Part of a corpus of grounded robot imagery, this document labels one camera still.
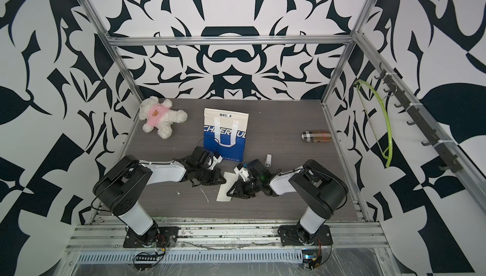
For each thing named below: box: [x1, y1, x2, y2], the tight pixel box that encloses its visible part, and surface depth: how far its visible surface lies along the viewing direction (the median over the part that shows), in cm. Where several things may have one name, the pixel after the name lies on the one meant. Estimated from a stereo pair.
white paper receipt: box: [216, 171, 240, 202], surface depth 89 cm
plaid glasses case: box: [301, 130, 333, 143], surface depth 104 cm
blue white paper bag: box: [203, 108, 250, 163], surface depth 86 cm
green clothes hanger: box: [354, 79, 393, 169], surface depth 71 cm
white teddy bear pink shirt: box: [138, 96, 188, 139], surface depth 104 cm
